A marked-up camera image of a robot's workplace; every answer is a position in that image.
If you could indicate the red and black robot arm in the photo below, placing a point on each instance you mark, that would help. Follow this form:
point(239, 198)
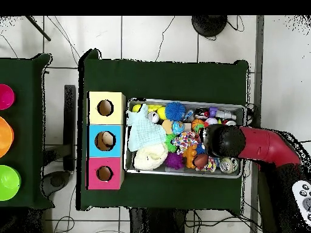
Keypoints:
point(262, 145)

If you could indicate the wooden box with three holes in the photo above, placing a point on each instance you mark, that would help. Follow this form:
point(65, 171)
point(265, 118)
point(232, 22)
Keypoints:
point(116, 145)

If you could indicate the silver mesh bin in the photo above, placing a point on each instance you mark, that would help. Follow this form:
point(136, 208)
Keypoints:
point(136, 167)

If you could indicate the mint knitted cloth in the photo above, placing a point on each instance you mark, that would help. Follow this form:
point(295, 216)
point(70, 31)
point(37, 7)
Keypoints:
point(145, 133)

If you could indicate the blue spiky ball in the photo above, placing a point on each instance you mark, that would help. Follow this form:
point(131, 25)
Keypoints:
point(175, 111)

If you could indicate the cream knitted cloth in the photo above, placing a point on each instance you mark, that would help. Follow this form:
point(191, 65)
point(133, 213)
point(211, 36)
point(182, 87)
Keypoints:
point(150, 156)

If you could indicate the small orange basketball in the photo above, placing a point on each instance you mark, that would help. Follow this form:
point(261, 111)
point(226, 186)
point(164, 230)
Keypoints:
point(196, 123)

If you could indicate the dark green table cloth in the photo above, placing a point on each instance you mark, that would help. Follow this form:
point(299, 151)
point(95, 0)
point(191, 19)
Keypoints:
point(26, 121)
point(158, 80)

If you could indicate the small brown football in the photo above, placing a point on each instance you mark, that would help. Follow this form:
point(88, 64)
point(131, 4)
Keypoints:
point(201, 161)

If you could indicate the small white baseball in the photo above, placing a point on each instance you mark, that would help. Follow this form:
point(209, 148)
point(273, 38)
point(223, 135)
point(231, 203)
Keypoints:
point(211, 121)

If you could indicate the black upright panel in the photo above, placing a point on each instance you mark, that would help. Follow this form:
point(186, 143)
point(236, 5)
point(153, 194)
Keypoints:
point(70, 121)

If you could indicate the grey black stand foot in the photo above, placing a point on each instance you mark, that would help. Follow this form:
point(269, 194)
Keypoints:
point(57, 180)

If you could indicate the black round stand base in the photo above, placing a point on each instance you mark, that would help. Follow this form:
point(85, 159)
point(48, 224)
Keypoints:
point(209, 25)

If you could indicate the orange bowl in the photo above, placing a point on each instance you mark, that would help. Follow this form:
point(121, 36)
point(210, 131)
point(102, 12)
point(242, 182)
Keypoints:
point(6, 137)

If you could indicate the pink bowl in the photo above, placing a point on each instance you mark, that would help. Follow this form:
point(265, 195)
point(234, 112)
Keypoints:
point(6, 97)

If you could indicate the thin black rod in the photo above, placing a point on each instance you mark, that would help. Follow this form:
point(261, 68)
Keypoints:
point(38, 29)

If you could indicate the green bowl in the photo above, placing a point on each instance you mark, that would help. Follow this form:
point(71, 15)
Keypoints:
point(8, 183)

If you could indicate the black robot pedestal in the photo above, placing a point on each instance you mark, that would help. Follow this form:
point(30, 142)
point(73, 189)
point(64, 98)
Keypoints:
point(158, 220)

